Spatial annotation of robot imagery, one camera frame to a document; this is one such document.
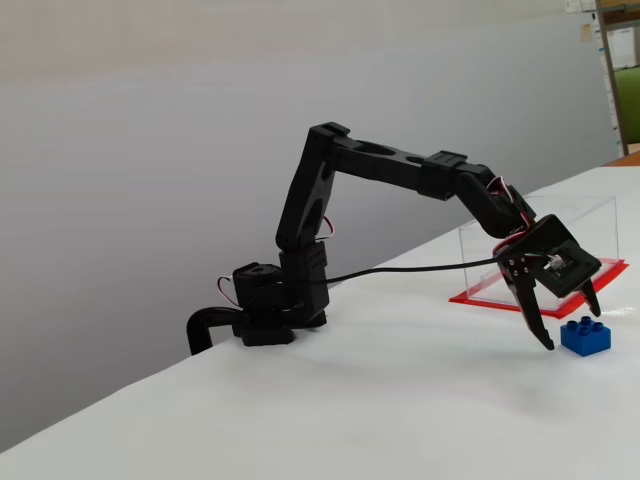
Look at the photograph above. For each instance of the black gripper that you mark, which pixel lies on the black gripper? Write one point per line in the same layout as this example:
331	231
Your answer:
520	276

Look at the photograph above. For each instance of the blue lego brick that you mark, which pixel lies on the blue lego brick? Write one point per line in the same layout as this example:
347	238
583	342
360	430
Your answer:
585	340

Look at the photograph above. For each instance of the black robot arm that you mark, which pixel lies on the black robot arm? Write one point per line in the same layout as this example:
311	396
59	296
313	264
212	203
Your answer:
380	160

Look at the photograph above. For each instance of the transparent plastic box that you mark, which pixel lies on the transparent plastic box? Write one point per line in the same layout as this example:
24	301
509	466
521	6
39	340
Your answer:
480	245

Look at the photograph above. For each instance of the white box on shelf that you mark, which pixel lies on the white box on shelf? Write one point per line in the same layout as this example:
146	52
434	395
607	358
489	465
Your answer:
622	47

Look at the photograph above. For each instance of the red base tray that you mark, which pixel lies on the red base tray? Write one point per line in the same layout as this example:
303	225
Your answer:
480	300

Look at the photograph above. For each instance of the green panel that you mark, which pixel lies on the green panel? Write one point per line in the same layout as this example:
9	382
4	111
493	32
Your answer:
630	105

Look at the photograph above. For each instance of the beige paper tag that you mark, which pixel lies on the beige paper tag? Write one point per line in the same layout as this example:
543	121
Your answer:
585	34

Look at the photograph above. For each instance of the black table clamp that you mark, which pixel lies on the black table clamp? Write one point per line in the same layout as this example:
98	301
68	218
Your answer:
197	325

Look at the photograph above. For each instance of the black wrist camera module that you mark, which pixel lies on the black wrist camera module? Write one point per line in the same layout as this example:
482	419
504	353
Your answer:
570	272

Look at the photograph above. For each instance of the grey metal shelf post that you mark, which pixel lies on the grey metal shelf post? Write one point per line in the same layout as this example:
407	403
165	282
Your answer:
612	75

